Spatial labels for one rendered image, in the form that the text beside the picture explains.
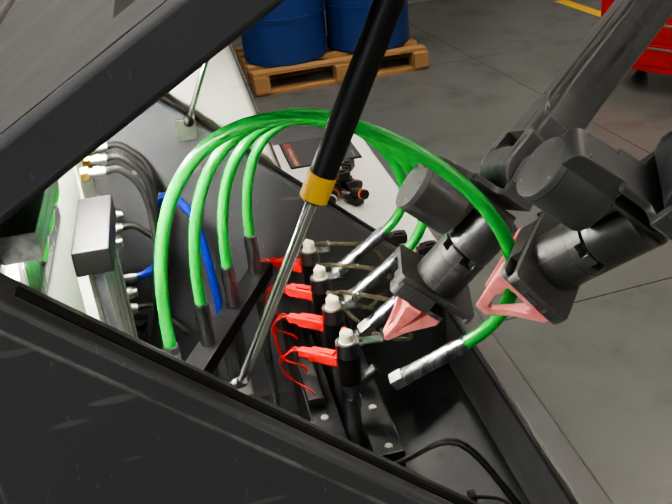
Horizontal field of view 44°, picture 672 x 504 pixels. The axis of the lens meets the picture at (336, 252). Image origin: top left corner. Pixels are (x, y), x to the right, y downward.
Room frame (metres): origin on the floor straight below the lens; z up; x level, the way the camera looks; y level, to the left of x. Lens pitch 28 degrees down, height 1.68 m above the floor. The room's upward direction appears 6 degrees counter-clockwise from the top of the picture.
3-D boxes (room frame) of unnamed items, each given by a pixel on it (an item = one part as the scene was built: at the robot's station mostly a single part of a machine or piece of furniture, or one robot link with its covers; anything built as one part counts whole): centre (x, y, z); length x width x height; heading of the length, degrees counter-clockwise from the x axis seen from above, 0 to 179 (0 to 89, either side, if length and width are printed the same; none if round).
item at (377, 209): (1.54, -0.03, 0.97); 0.70 x 0.22 x 0.03; 10
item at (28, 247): (0.78, 0.26, 1.43); 0.54 x 0.03 x 0.02; 10
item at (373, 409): (0.94, 0.02, 0.91); 0.34 x 0.10 x 0.15; 10
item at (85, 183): (1.02, 0.30, 1.20); 0.13 x 0.03 x 0.31; 10
